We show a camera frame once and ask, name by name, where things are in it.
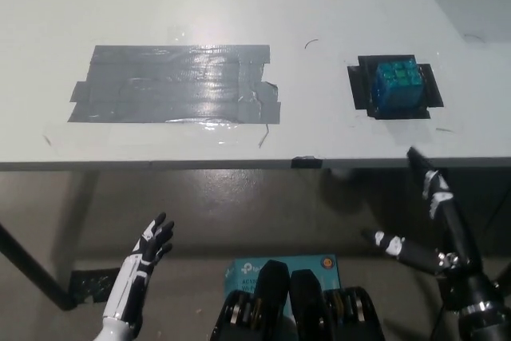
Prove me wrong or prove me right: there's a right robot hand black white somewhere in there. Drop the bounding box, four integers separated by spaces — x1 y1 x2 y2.
361 145 505 315

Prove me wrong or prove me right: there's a small black tape piece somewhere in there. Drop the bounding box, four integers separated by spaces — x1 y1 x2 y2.
291 154 323 170

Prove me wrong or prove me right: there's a teal router box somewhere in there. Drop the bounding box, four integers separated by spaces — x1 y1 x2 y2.
222 255 345 296

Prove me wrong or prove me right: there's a blue green rubik's cube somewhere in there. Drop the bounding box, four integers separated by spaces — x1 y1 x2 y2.
369 60 425 112

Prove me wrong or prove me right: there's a black tape marked spot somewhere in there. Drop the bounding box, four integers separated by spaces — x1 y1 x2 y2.
346 53 445 121

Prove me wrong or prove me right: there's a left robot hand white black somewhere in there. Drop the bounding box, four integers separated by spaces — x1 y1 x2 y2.
102 212 176 327

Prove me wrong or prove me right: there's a black metal table leg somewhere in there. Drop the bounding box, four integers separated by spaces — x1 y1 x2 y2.
0 220 77 311

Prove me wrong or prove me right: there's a grey table leg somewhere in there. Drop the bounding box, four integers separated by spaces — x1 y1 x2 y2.
50 170 101 282

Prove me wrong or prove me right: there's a clear tape strip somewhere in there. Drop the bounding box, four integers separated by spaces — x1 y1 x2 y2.
42 119 273 151

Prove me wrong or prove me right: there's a grey duct tape patch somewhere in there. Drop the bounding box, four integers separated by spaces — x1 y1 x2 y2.
66 43 282 125

